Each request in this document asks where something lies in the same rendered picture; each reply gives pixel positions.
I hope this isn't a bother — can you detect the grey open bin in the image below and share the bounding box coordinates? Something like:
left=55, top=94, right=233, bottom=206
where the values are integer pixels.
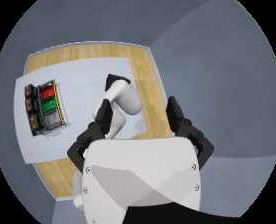
left=43, top=109, right=62, bottom=127

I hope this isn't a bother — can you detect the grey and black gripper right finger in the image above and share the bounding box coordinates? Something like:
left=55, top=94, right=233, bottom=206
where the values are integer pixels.
left=166, top=96, right=214, bottom=171

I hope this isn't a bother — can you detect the red bin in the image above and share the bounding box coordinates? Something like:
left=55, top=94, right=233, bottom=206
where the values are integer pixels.
left=40, top=85, right=55, bottom=101

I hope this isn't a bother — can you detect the dark grey metal shelf rack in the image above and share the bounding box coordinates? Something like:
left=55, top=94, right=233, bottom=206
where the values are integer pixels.
left=27, top=79, right=65, bottom=136

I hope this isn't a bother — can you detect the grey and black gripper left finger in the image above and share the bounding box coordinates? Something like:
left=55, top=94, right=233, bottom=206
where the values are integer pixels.
left=67, top=99, right=113, bottom=174

